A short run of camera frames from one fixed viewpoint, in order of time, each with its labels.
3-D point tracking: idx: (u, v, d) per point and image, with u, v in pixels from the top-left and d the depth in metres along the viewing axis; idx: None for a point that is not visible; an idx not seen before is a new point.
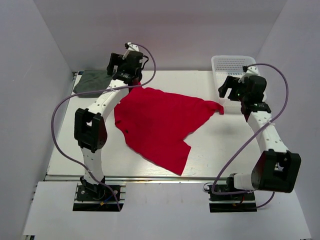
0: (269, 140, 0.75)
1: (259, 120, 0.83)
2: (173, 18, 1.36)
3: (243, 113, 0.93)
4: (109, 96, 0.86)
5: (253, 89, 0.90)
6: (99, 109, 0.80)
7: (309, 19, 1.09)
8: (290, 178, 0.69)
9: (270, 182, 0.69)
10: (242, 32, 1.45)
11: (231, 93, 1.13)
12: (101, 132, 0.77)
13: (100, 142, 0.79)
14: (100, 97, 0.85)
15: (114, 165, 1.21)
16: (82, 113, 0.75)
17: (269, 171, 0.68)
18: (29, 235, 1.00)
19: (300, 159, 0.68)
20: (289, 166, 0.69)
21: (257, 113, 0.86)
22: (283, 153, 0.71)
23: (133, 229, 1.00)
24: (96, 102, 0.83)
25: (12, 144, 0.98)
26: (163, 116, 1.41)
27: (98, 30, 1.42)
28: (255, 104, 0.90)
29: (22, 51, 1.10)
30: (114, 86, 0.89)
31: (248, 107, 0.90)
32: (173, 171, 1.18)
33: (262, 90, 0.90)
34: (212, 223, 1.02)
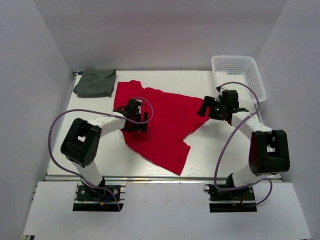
0: (254, 126, 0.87)
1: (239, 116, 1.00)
2: (173, 19, 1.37)
3: (227, 119, 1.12)
4: (109, 119, 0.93)
5: (229, 98, 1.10)
6: (99, 123, 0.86)
7: (310, 19, 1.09)
8: (284, 153, 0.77)
9: (267, 160, 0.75)
10: (242, 32, 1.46)
11: (211, 111, 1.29)
12: (92, 147, 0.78)
13: (88, 157, 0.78)
14: (100, 117, 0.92)
15: (114, 166, 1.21)
16: (80, 122, 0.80)
17: (263, 149, 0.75)
18: (29, 235, 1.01)
19: (285, 133, 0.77)
20: (279, 142, 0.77)
21: (237, 114, 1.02)
22: (270, 133, 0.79)
23: (133, 229, 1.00)
24: (96, 119, 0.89)
25: (11, 144, 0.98)
26: (163, 116, 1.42)
27: (98, 30, 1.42)
28: (234, 109, 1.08)
29: (22, 51, 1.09)
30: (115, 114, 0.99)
31: (229, 113, 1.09)
32: (172, 171, 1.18)
33: (236, 97, 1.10)
34: (212, 223, 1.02)
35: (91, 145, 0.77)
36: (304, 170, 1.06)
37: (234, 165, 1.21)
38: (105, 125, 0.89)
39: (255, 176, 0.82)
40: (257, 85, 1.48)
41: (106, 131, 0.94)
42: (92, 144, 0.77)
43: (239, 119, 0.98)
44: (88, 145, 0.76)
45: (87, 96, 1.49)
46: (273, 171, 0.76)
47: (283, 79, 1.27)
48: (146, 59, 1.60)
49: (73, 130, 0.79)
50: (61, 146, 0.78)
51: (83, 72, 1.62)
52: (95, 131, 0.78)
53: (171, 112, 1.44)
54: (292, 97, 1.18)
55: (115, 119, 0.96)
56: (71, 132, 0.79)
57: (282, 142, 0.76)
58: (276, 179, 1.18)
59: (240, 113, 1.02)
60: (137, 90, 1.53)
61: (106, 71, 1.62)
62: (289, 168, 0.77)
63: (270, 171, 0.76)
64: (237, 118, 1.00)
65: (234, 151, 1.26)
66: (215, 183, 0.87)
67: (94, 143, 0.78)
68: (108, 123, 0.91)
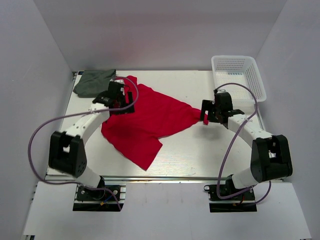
0: (254, 132, 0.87)
1: (235, 119, 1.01)
2: (172, 19, 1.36)
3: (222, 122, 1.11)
4: (89, 119, 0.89)
5: (222, 101, 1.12)
6: (78, 131, 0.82)
7: (310, 19, 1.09)
8: (286, 159, 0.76)
9: (270, 167, 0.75)
10: (242, 32, 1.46)
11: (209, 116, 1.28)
12: (80, 157, 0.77)
13: (79, 167, 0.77)
14: (79, 120, 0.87)
15: (111, 165, 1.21)
16: (59, 136, 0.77)
17: (265, 157, 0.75)
18: (29, 235, 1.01)
19: (285, 139, 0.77)
20: (279, 147, 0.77)
21: (233, 117, 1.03)
22: (270, 139, 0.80)
23: (133, 228, 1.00)
24: (75, 125, 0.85)
25: (11, 144, 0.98)
26: (142, 107, 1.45)
27: (98, 30, 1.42)
28: (229, 112, 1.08)
29: (22, 51, 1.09)
30: (95, 109, 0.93)
31: (224, 116, 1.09)
32: (138, 164, 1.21)
33: (229, 100, 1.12)
34: (212, 223, 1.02)
35: (77, 156, 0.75)
36: (304, 171, 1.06)
37: (235, 166, 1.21)
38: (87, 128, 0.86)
39: (258, 182, 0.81)
40: (257, 85, 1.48)
41: (90, 132, 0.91)
42: (78, 154, 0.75)
43: (236, 123, 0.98)
44: (73, 158, 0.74)
45: (87, 96, 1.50)
46: (277, 177, 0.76)
47: (283, 79, 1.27)
48: (146, 59, 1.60)
49: (55, 145, 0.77)
50: (50, 162, 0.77)
51: (83, 72, 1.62)
52: (77, 144, 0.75)
53: (153, 109, 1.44)
54: (292, 97, 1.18)
55: (95, 116, 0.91)
56: (53, 147, 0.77)
57: (283, 148, 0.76)
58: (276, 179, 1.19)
59: (236, 116, 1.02)
60: None
61: (106, 71, 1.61)
62: (292, 172, 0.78)
63: (273, 177, 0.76)
64: (234, 122, 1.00)
65: (234, 152, 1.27)
66: (218, 184, 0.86)
67: (80, 154, 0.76)
68: (90, 125, 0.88)
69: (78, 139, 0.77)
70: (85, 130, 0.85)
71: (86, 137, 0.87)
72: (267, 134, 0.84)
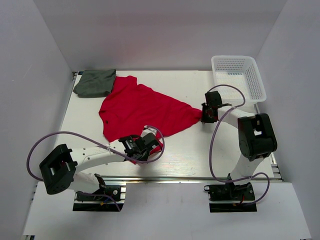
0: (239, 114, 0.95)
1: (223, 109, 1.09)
2: (172, 19, 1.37)
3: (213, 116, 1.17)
4: (101, 152, 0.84)
5: (211, 98, 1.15)
6: (80, 158, 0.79)
7: (310, 19, 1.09)
8: (269, 133, 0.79)
9: (256, 141, 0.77)
10: (242, 32, 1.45)
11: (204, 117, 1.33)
12: (63, 181, 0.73)
13: (55, 188, 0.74)
14: (91, 148, 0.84)
15: (111, 166, 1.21)
16: (61, 151, 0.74)
17: (249, 132, 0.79)
18: (29, 235, 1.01)
19: (267, 115, 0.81)
20: (263, 124, 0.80)
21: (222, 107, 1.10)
22: (254, 117, 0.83)
23: (133, 229, 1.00)
24: (84, 150, 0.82)
25: (11, 144, 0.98)
26: (142, 107, 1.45)
27: (98, 30, 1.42)
28: (219, 107, 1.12)
29: (21, 50, 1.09)
30: (114, 147, 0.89)
31: (215, 110, 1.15)
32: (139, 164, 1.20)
33: (218, 96, 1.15)
34: (212, 223, 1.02)
35: (59, 181, 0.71)
36: (305, 171, 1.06)
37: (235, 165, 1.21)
38: (91, 160, 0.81)
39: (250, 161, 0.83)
40: (257, 85, 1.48)
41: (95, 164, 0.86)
42: (61, 180, 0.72)
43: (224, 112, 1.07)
44: (56, 178, 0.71)
45: (87, 96, 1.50)
46: (264, 152, 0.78)
47: (282, 80, 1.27)
48: (145, 59, 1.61)
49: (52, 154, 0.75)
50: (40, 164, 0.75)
51: (83, 72, 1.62)
52: (65, 172, 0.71)
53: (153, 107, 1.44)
54: (292, 97, 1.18)
55: (106, 156, 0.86)
56: (50, 155, 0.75)
57: (266, 123, 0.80)
58: (276, 179, 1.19)
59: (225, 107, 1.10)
60: (120, 82, 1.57)
61: (106, 71, 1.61)
62: (277, 146, 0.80)
63: (261, 152, 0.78)
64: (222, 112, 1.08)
65: (234, 152, 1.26)
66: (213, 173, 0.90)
67: (64, 180, 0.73)
68: (95, 159, 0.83)
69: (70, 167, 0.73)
70: (88, 161, 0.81)
71: (88, 166, 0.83)
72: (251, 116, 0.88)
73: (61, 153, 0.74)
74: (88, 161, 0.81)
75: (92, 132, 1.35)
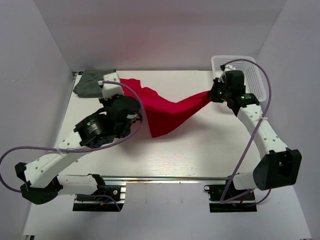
0: (267, 140, 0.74)
1: (251, 117, 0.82)
2: (173, 19, 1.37)
3: (232, 108, 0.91)
4: (54, 159, 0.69)
5: (234, 82, 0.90)
6: (33, 175, 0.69)
7: (310, 19, 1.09)
8: (293, 173, 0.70)
9: (276, 182, 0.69)
10: (242, 32, 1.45)
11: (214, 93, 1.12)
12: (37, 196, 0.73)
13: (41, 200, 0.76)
14: (45, 156, 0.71)
15: (111, 165, 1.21)
16: (17, 171, 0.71)
17: (274, 174, 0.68)
18: (29, 235, 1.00)
19: (301, 156, 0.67)
20: (291, 164, 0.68)
21: (246, 108, 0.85)
22: (283, 152, 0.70)
23: (133, 229, 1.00)
24: (38, 163, 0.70)
25: (11, 144, 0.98)
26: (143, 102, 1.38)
27: (98, 30, 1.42)
28: (242, 97, 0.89)
29: (22, 51, 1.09)
30: (67, 144, 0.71)
31: (235, 101, 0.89)
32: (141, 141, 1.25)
33: (243, 81, 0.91)
34: (212, 223, 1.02)
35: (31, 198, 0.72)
36: (304, 171, 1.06)
37: (235, 165, 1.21)
38: (47, 172, 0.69)
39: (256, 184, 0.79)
40: (257, 85, 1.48)
41: (61, 168, 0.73)
42: (31, 197, 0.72)
43: (248, 119, 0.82)
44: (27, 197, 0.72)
45: (86, 96, 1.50)
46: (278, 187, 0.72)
47: (282, 79, 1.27)
48: (145, 59, 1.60)
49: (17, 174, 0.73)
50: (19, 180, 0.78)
51: (83, 72, 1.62)
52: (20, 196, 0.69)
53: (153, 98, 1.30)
54: (292, 97, 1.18)
55: (62, 159, 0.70)
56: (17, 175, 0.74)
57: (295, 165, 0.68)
58: None
59: (250, 107, 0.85)
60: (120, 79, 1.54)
61: (106, 71, 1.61)
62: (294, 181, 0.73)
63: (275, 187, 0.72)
64: (245, 115, 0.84)
65: (235, 152, 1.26)
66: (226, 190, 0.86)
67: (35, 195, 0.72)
68: (52, 168, 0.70)
69: (23, 190, 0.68)
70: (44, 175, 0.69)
71: (53, 174, 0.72)
72: (280, 148, 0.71)
73: (18, 174, 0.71)
74: (43, 175, 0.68)
75: None
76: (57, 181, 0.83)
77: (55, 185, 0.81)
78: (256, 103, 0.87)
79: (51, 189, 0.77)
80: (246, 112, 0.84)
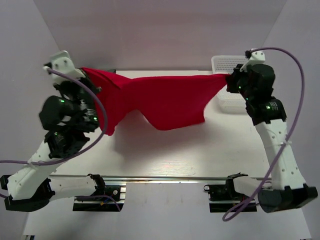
0: (285, 172, 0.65)
1: (273, 137, 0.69)
2: (172, 19, 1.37)
3: (252, 116, 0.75)
4: (28, 173, 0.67)
5: (261, 85, 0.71)
6: (13, 189, 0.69)
7: (310, 19, 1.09)
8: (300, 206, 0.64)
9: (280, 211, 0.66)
10: (242, 32, 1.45)
11: (231, 81, 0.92)
12: (26, 206, 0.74)
13: (34, 206, 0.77)
14: (21, 169, 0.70)
15: (112, 165, 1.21)
16: (2, 183, 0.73)
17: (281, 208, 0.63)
18: (29, 235, 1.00)
19: (316, 195, 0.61)
20: (304, 202, 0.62)
21: (270, 124, 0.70)
22: (299, 189, 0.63)
23: (133, 229, 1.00)
24: (16, 177, 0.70)
25: (11, 144, 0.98)
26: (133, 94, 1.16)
27: (98, 30, 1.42)
28: (267, 106, 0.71)
29: (22, 50, 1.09)
30: (38, 156, 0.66)
31: (258, 110, 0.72)
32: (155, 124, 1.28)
33: (272, 83, 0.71)
34: (212, 223, 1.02)
35: (20, 208, 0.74)
36: (304, 171, 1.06)
37: (235, 165, 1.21)
38: (24, 185, 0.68)
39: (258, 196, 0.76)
40: None
41: (41, 179, 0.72)
42: (18, 208, 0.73)
43: (269, 139, 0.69)
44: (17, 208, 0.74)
45: None
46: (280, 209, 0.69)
47: (282, 79, 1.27)
48: (145, 58, 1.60)
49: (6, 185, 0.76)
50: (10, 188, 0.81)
51: None
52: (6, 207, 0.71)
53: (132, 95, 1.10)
54: (293, 97, 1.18)
55: (36, 172, 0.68)
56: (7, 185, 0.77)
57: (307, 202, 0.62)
58: None
59: (274, 123, 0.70)
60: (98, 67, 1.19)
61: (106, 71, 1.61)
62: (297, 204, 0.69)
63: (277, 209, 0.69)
64: (266, 132, 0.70)
65: (235, 152, 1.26)
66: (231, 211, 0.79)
67: (21, 206, 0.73)
68: (30, 181, 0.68)
69: (7, 203, 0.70)
70: (22, 188, 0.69)
71: (36, 185, 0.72)
72: (297, 184, 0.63)
73: (4, 185, 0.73)
74: (21, 188, 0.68)
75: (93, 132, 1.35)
76: (51, 187, 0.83)
77: (47, 192, 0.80)
78: (281, 117, 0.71)
79: (39, 199, 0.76)
80: (269, 130, 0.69)
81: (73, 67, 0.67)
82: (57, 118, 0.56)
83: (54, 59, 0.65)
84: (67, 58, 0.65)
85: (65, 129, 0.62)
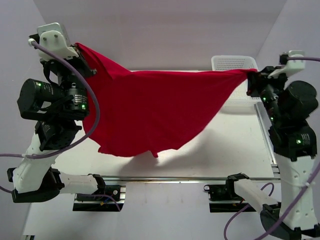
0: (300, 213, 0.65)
1: (295, 176, 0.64)
2: (172, 19, 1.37)
3: (276, 144, 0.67)
4: (26, 166, 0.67)
5: (295, 114, 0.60)
6: (17, 183, 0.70)
7: (310, 19, 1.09)
8: None
9: None
10: (242, 31, 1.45)
11: (255, 86, 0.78)
12: (34, 198, 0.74)
13: (43, 197, 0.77)
14: (21, 163, 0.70)
15: (111, 166, 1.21)
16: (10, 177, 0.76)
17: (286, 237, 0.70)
18: (29, 236, 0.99)
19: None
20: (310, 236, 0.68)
21: (295, 162, 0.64)
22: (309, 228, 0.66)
23: (133, 229, 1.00)
24: (18, 171, 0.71)
25: (11, 143, 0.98)
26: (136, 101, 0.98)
27: (98, 29, 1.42)
28: (297, 139, 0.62)
29: (22, 50, 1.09)
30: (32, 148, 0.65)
31: (285, 141, 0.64)
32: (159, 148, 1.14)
33: (309, 113, 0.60)
34: (212, 223, 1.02)
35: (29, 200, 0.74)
36: None
37: (235, 165, 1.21)
38: (25, 178, 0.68)
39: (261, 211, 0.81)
40: None
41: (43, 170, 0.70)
42: (27, 200, 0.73)
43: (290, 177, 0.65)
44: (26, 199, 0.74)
45: None
46: None
47: None
48: (145, 58, 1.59)
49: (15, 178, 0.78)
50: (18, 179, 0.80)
51: None
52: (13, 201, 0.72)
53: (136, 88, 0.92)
54: None
55: (34, 164, 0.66)
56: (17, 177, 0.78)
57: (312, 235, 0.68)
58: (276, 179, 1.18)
59: (299, 161, 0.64)
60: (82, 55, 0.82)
61: None
62: None
63: None
64: (288, 169, 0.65)
65: (235, 152, 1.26)
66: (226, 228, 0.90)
67: (28, 199, 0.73)
68: (29, 173, 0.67)
69: (13, 196, 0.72)
70: (24, 181, 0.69)
71: (39, 177, 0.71)
72: (309, 225, 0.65)
73: (10, 178, 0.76)
74: (22, 182, 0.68)
75: None
76: (59, 180, 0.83)
77: (57, 183, 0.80)
78: (309, 154, 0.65)
79: (45, 190, 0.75)
80: (292, 169, 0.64)
81: (65, 45, 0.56)
82: (34, 105, 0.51)
83: (45, 31, 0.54)
84: (57, 33, 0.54)
85: (49, 118, 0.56)
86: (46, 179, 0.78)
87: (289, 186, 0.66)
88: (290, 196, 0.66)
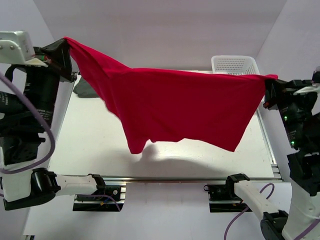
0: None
1: (309, 209, 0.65)
2: (172, 19, 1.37)
3: (295, 173, 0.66)
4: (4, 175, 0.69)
5: None
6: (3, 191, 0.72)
7: (309, 19, 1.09)
8: None
9: None
10: (242, 32, 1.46)
11: (277, 101, 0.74)
12: (29, 203, 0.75)
13: (41, 199, 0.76)
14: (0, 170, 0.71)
15: (111, 166, 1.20)
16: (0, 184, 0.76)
17: None
18: (29, 235, 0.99)
19: None
20: None
21: (314, 197, 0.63)
22: None
23: (133, 229, 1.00)
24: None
25: None
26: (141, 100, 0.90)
27: (98, 29, 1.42)
28: None
29: None
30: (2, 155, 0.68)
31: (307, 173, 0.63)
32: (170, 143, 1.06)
33: None
34: (212, 223, 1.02)
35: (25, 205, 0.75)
36: None
37: (235, 165, 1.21)
38: (8, 187, 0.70)
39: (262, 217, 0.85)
40: None
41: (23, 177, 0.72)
42: (21, 206, 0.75)
43: (304, 208, 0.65)
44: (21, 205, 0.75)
45: (87, 96, 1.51)
46: None
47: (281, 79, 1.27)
48: (145, 58, 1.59)
49: None
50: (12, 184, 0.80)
51: None
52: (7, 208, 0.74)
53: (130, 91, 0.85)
54: None
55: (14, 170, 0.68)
56: None
57: None
58: (276, 179, 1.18)
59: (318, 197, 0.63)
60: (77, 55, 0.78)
61: None
62: None
63: None
64: (303, 200, 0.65)
65: (235, 152, 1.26)
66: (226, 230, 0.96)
67: (21, 205, 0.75)
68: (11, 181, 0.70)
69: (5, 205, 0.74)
70: (8, 190, 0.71)
71: (23, 183, 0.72)
72: None
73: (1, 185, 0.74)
74: (6, 190, 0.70)
75: (93, 131, 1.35)
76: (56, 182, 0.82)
77: (53, 186, 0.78)
78: None
79: (37, 196, 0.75)
80: (309, 202, 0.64)
81: (21, 58, 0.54)
82: None
83: (1, 38, 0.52)
84: (14, 45, 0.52)
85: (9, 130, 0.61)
86: (42, 181, 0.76)
87: (300, 215, 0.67)
88: (299, 225, 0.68)
